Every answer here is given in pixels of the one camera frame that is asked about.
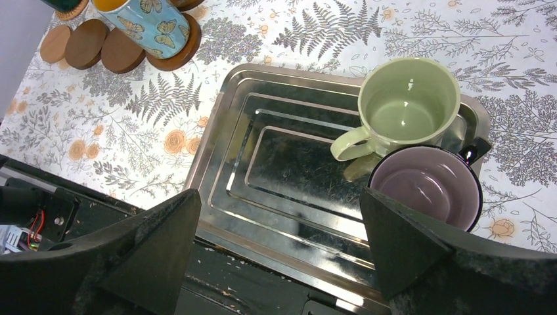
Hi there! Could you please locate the woven straw coaster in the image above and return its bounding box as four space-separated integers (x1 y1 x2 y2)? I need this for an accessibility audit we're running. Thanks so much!
55 0 89 21

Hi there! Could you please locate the reddish brown coaster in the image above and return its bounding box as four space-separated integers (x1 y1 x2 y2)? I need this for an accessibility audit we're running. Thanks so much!
146 12 202 72

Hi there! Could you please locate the light green mug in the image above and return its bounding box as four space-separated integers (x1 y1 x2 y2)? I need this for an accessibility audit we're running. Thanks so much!
330 57 461 161

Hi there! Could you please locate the purple grey mug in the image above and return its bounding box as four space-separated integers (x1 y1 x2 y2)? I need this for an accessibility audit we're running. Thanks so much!
368 137 491 232

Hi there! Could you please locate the dark green mug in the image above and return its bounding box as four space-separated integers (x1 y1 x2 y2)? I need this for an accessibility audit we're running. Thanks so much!
41 0 81 12

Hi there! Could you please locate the light wooden coaster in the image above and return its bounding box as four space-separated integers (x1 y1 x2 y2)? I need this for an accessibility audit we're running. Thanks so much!
39 25 73 64

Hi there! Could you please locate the blue mug yellow inside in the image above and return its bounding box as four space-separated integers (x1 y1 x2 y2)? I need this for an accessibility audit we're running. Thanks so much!
93 0 190 59

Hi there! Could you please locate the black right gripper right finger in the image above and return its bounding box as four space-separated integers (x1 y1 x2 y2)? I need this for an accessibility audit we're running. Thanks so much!
360 188 556 314

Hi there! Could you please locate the scratched dark brown coaster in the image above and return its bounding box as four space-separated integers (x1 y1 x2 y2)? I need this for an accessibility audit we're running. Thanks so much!
171 0 204 12

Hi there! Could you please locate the metal tray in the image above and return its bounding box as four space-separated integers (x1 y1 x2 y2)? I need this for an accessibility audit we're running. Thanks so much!
183 63 493 315

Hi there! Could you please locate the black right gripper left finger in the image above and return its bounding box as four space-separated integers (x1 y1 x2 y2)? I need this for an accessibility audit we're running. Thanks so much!
1 189 201 314

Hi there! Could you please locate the floral tablecloth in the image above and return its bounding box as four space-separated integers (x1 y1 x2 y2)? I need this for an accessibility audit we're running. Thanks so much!
1 1 556 253

